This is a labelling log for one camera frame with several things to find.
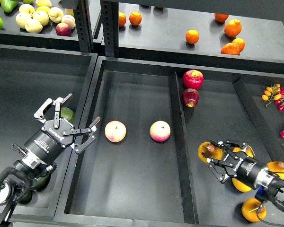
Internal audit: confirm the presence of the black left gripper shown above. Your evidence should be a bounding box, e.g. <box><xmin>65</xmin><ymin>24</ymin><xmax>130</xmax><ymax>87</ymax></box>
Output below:
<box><xmin>25</xmin><ymin>93</ymin><xmax>101</xmax><ymax>164</ymax></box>

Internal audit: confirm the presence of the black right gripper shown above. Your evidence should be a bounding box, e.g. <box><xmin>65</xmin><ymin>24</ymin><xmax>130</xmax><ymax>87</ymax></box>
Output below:
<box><xmin>202</xmin><ymin>140</ymin><xmax>269</xmax><ymax>189</ymax></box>

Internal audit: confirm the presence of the yellow pear with brown top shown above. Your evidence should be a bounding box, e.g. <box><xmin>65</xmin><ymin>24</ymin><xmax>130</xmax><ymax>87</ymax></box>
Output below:
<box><xmin>198</xmin><ymin>142</ymin><xmax>223</xmax><ymax>164</ymax></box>

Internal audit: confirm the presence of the dark green avocado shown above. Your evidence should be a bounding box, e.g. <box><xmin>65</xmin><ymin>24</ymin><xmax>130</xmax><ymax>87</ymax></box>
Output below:
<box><xmin>31</xmin><ymin>175</ymin><xmax>51</xmax><ymax>191</ymax></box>

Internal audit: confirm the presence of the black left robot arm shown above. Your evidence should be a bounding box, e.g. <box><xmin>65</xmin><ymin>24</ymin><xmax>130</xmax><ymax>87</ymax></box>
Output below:
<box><xmin>0</xmin><ymin>94</ymin><xmax>101</xmax><ymax>227</ymax></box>

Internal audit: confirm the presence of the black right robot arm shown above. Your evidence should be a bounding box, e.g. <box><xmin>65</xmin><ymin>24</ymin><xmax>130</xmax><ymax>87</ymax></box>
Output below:
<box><xmin>198</xmin><ymin>140</ymin><xmax>284</xmax><ymax>227</ymax></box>

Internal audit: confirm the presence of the yellow pear upper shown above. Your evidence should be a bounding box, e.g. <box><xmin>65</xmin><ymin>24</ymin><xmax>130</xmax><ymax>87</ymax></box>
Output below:
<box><xmin>233</xmin><ymin>145</ymin><xmax>255</xmax><ymax>157</ymax></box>

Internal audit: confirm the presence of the yellow pear lower left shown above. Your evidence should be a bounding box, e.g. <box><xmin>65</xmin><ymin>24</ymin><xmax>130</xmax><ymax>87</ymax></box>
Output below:
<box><xmin>231</xmin><ymin>178</ymin><xmax>252</xmax><ymax>192</ymax></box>

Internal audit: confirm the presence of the yellow pear bottom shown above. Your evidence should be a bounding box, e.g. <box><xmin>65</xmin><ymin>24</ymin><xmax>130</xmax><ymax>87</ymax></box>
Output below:
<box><xmin>241</xmin><ymin>198</ymin><xmax>267</xmax><ymax>223</ymax></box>

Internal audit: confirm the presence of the dark avocado bottom left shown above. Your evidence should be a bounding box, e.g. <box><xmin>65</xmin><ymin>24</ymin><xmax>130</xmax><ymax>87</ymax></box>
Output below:
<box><xmin>19</xmin><ymin>191</ymin><xmax>33</xmax><ymax>204</ymax></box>

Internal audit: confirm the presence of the pale yellow pear front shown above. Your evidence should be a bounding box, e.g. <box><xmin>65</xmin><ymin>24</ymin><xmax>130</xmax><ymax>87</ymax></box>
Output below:
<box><xmin>25</xmin><ymin>18</ymin><xmax>43</xmax><ymax>34</ymax></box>

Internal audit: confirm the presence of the pale yellow pear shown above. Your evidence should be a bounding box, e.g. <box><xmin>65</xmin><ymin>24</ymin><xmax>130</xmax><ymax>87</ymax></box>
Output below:
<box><xmin>19</xmin><ymin>3</ymin><xmax>35</xmax><ymax>16</ymax></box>
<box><xmin>48</xmin><ymin>7</ymin><xmax>64</xmax><ymax>23</ymax></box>
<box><xmin>33</xmin><ymin>10</ymin><xmax>49</xmax><ymax>26</ymax></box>
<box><xmin>25</xmin><ymin>18</ymin><xmax>43</xmax><ymax>34</ymax></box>
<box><xmin>16</xmin><ymin>12</ymin><xmax>31</xmax><ymax>29</ymax></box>

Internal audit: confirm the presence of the pale yellow pear centre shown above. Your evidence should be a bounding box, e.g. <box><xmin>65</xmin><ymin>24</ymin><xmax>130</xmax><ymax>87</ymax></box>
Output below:
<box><xmin>33</xmin><ymin>10</ymin><xmax>49</xmax><ymax>26</ymax></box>

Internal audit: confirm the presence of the pale yellow pear right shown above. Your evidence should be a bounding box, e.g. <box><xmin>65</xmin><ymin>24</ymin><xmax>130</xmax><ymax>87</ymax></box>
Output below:
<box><xmin>48</xmin><ymin>7</ymin><xmax>64</xmax><ymax>23</ymax></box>

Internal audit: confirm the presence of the pale yellow pear left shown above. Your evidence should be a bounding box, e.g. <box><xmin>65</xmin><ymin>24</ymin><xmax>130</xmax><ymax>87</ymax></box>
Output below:
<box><xmin>16</xmin><ymin>12</ymin><xmax>31</xmax><ymax>29</ymax></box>

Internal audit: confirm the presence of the pale yellow pear top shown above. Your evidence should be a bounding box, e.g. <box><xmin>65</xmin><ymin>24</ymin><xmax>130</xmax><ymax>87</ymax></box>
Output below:
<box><xmin>19</xmin><ymin>3</ymin><xmax>35</xmax><ymax>16</ymax></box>

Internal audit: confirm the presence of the pink apple left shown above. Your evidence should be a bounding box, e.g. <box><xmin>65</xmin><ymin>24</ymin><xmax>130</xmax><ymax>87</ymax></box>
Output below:
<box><xmin>105</xmin><ymin>120</ymin><xmax>126</xmax><ymax>143</ymax></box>

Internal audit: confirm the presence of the pink apple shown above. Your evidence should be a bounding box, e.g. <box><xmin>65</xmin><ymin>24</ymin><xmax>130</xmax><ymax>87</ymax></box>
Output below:
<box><xmin>105</xmin><ymin>120</ymin><xmax>126</xmax><ymax>143</ymax></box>
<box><xmin>150</xmin><ymin>121</ymin><xmax>171</xmax><ymax>142</ymax></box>

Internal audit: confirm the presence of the black left tray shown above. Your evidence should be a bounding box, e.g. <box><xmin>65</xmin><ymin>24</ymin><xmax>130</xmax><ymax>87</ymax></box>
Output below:
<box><xmin>0</xmin><ymin>45</ymin><xmax>98</xmax><ymax>221</ymax></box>

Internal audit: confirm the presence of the black tray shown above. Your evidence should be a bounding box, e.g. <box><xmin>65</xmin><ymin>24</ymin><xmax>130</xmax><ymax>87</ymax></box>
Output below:
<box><xmin>55</xmin><ymin>57</ymin><xmax>284</xmax><ymax>227</ymax></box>
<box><xmin>0</xmin><ymin>45</ymin><xmax>98</xmax><ymax>221</ymax></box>

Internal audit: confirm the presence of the pink apple right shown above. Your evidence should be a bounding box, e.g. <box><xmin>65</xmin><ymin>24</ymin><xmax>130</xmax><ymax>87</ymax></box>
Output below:
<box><xmin>150</xmin><ymin>121</ymin><xmax>171</xmax><ymax>142</ymax></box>

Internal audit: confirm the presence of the black centre tray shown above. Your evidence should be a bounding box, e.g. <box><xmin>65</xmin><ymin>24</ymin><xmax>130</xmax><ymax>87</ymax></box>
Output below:
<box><xmin>55</xmin><ymin>57</ymin><xmax>284</xmax><ymax>227</ymax></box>

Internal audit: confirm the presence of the cherry tomato bunch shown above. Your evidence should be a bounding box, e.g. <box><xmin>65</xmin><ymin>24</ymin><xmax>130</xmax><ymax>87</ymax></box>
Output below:
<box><xmin>261</xmin><ymin>84</ymin><xmax>284</xmax><ymax>111</ymax></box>

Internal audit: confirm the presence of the bright red apple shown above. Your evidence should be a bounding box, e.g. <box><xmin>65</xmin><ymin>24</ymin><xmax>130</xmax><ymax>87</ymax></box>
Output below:
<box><xmin>183</xmin><ymin>70</ymin><xmax>204</xmax><ymax>90</ymax></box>

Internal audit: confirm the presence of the dark red shelf apple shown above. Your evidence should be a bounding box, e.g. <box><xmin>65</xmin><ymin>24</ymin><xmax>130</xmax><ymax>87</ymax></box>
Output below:
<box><xmin>55</xmin><ymin>22</ymin><xmax>71</xmax><ymax>37</ymax></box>

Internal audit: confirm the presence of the pale pink peach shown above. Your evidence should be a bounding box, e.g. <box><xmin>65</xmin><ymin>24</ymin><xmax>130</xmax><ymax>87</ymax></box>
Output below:
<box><xmin>61</xmin><ymin>14</ymin><xmax>76</xmax><ymax>30</ymax></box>

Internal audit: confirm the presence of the orange front right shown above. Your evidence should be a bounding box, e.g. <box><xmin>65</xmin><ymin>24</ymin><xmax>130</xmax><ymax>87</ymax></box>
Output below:
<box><xmin>221</xmin><ymin>43</ymin><xmax>240</xmax><ymax>55</ymax></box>

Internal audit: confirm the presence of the orange behind right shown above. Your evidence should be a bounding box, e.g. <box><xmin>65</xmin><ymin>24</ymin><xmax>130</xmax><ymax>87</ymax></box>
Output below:
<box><xmin>232</xmin><ymin>38</ymin><xmax>246</xmax><ymax>52</ymax></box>

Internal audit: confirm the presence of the yellow lemon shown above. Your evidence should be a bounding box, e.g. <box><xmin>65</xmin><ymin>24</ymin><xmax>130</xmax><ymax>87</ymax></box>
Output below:
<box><xmin>35</xmin><ymin>6</ymin><xmax>50</xmax><ymax>14</ymax></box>

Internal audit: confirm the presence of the orange centre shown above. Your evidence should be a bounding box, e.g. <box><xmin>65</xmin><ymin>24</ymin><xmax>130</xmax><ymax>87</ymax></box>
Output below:
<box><xmin>186</xmin><ymin>29</ymin><xmax>200</xmax><ymax>44</ymax></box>

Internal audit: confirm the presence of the orange far left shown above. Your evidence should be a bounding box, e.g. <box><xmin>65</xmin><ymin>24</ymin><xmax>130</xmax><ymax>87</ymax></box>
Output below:
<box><xmin>119</xmin><ymin>12</ymin><xmax>127</xmax><ymax>27</ymax></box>

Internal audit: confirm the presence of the large orange right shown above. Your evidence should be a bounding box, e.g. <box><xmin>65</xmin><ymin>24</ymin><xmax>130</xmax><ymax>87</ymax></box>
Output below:
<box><xmin>224</xmin><ymin>19</ymin><xmax>242</xmax><ymax>37</ymax></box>

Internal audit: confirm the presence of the green pepper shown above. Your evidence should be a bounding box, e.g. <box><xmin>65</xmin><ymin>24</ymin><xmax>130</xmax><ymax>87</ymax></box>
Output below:
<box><xmin>1</xmin><ymin>0</ymin><xmax>18</xmax><ymax>13</ymax></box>

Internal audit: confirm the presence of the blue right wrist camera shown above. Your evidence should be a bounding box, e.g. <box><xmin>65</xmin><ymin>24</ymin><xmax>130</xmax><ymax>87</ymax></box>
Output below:
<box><xmin>255</xmin><ymin>186</ymin><xmax>268</xmax><ymax>202</ymax></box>

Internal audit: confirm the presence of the black shelf post left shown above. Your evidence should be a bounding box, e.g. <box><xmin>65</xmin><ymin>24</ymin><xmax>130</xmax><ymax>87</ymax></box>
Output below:
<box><xmin>74</xmin><ymin>0</ymin><xmax>94</xmax><ymax>52</ymax></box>

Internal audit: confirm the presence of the black shelf post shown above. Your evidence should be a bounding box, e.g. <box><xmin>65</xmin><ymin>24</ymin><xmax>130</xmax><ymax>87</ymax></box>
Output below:
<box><xmin>100</xmin><ymin>0</ymin><xmax>119</xmax><ymax>57</ymax></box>
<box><xmin>74</xmin><ymin>0</ymin><xmax>94</xmax><ymax>52</ymax></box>

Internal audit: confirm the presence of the black shelf post right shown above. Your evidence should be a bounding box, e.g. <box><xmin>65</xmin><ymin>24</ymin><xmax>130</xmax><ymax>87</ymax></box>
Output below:
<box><xmin>100</xmin><ymin>0</ymin><xmax>119</xmax><ymax>57</ymax></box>

